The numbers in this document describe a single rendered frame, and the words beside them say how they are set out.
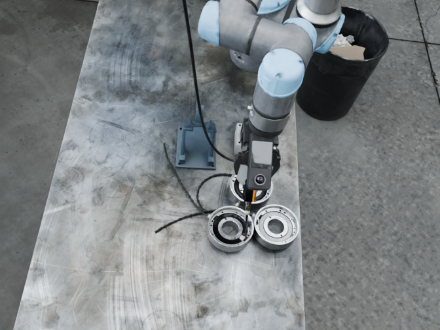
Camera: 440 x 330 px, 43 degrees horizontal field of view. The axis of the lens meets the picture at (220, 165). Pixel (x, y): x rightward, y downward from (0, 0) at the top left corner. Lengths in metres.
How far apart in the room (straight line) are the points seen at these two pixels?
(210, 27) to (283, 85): 0.20
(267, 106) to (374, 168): 1.61
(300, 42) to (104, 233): 0.61
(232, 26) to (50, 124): 1.57
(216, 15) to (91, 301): 0.64
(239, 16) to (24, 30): 1.98
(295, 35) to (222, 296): 0.57
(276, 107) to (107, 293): 0.54
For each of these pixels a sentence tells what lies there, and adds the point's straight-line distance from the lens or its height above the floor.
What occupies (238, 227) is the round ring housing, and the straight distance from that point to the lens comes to 1.28.
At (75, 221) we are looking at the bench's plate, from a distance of 1.31.
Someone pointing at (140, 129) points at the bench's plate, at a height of 0.80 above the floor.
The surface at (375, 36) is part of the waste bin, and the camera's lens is 2.57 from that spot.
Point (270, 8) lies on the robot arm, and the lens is 1.49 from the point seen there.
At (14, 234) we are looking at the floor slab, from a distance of 2.24.
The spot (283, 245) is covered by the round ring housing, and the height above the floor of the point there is 0.84.
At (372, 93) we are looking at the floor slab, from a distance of 2.86.
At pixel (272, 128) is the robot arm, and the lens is 1.04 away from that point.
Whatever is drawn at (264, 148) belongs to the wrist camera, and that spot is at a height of 1.09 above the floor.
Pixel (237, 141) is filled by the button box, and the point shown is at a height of 0.84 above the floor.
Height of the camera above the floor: 1.94
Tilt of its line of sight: 55 degrees down
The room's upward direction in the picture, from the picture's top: 12 degrees clockwise
